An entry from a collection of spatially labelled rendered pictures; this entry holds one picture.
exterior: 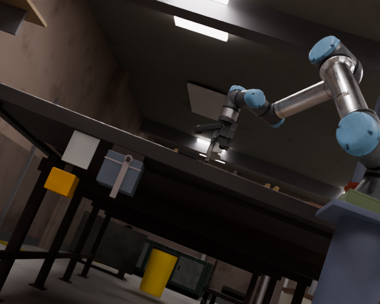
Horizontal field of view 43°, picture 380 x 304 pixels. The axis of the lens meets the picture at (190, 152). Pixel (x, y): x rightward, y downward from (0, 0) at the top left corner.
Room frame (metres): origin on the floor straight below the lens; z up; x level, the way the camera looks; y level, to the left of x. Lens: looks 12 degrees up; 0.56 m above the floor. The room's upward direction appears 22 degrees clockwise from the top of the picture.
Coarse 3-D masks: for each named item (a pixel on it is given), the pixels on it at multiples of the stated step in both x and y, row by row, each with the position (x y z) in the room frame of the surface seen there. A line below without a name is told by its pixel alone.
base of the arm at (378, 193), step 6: (366, 174) 1.40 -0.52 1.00; (372, 174) 1.38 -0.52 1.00; (378, 174) 1.36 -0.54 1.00; (366, 180) 1.39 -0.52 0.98; (372, 180) 1.37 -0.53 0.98; (378, 180) 1.36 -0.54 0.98; (360, 186) 1.39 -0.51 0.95; (366, 186) 1.37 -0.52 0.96; (372, 186) 1.36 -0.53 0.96; (378, 186) 1.35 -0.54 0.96; (366, 192) 1.37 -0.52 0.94; (372, 192) 1.35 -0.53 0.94; (378, 192) 1.34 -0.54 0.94; (378, 198) 1.33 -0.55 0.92
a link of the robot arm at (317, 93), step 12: (360, 72) 1.58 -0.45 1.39; (324, 84) 1.70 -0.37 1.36; (300, 96) 1.78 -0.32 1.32; (312, 96) 1.74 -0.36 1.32; (324, 96) 1.72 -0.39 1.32; (276, 108) 1.88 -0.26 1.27; (288, 108) 1.84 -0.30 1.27; (300, 108) 1.81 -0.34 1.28; (264, 120) 1.94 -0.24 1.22; (276, 120) 1.92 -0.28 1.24
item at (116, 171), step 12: (108, 156) 1.72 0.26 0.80; (120, 156) 1.71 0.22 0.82; (132, 156) 1.73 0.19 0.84; (144, 156) 1.73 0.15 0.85; (108, 168) 1.72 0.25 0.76; (120, 168) 1.71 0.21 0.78; (132, 168) 1.71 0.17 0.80; (144, 168) 1.80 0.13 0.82; (108, 180) 1.71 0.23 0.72; (120, 180) 1.71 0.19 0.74; (132, 180) 1.71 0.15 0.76; (132, 192) 1.74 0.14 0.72
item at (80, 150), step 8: (72, 136) 1.75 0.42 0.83; (80, 136) 1.75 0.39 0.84; (88, 136) 1.75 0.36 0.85; (72, 144) 1.75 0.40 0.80; (80, 144) 1.75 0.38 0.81; (88, 144) 1.75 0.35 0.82; (96, 144) 1.74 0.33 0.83; (72, 152) 1.75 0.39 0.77; (80, 152) 1.75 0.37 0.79; (88, 152) 1.74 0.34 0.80; (64, 160) 1.75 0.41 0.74; (72, 160) 1.75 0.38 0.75; (80, 160) 1.75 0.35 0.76; (88, 160) 1.74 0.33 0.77
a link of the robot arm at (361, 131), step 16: (320, 48) 1.54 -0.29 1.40; (336, 48) 1.50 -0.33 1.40; (320, 64) 1.53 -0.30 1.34; (336, 64) 1.49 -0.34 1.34; (352, 64) 1.50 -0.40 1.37; (336, 80) 1.46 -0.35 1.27; (352, 80) 1.44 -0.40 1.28; (336, 96) 1.44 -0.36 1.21; (352, 96) 1.39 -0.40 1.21; (352, 112) 1.34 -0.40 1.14; (368, 112) 1.32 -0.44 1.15; (352, 128) 1.30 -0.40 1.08; (368, 128) 1.27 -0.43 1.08; (352, 144) 1.29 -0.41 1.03; (368, 144) 1.28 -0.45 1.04; (368, 160) 1.33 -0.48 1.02
